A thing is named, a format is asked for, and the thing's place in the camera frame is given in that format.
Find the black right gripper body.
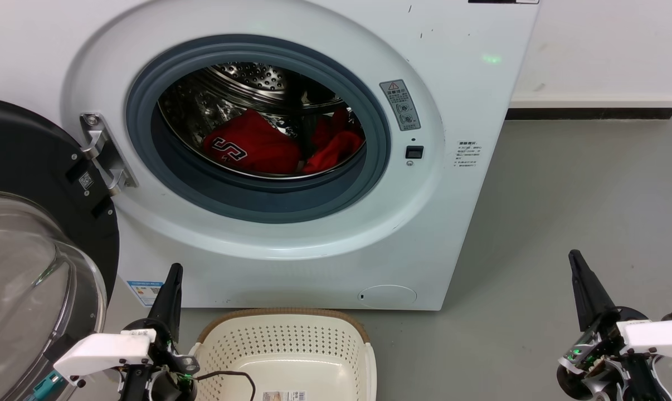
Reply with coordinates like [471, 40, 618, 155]
[556, 306, 671, 401]

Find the thin black cable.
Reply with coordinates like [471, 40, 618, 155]
[194, 370, 257, 401]

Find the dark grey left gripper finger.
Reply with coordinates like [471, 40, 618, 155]
[148, 263, 183, 341]

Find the blue and white energy label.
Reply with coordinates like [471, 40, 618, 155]
[126, 280, 164, 308]

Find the plain red garment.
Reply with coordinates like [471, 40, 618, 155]
[301, 107, 366, 174]

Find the grey warning sticker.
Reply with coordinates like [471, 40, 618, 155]
[379, 79, 421, 132]

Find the black washer door with glass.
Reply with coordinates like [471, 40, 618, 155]
[0, 96, 119, 401]

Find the stainless steel washing machine drum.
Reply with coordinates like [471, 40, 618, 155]
[158, 61, 367, 180]

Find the red jersey with white lettering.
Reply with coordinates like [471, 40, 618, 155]
[202, 109, 303, 174]

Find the grey rubber door gasket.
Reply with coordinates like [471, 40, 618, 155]
[126, 35, 391, 224]

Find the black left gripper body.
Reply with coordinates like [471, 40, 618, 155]
[119, 319, 200, 401]

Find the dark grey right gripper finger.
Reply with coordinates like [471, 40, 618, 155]
[569, 250, 615, 332]

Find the white front-load washing machine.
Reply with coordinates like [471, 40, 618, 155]
[0, 0, 540, 311]

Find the round white filter cover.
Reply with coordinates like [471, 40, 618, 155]
[358, 285, 418, 309]

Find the silver metal door hinge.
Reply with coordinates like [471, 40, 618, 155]
[80, 113, 139, 195]

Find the black wall baseboard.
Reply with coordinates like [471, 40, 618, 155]
[506, 107, 672, 120]

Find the teal plastic connector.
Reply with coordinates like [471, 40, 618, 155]
[32, 372, 64, 400]

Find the cream perforated laundry basket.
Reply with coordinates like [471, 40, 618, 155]
[188, 308, 377, 401]

